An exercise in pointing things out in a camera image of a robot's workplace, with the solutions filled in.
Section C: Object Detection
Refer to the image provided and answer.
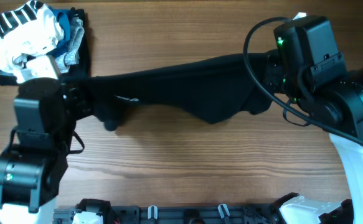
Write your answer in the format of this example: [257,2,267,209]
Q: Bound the blue folded garment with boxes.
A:
[0,7,75,72]

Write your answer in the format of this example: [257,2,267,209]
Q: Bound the black t-shirt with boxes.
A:
[65,54,271,131]

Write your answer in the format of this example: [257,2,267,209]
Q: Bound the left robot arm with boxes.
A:
[0,78,93,223]

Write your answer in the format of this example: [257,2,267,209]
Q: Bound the grey folded garment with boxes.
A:
[55,16,85,73]

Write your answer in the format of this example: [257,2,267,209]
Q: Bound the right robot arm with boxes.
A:
[269,16,363,223]

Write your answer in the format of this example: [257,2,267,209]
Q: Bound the black folded garment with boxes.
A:
[0,8,92,86]

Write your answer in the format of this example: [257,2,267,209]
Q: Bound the white black striped garment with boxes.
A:
[0,0,65,75]

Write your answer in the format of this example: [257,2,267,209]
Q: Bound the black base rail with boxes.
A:
[52,203,281,224]

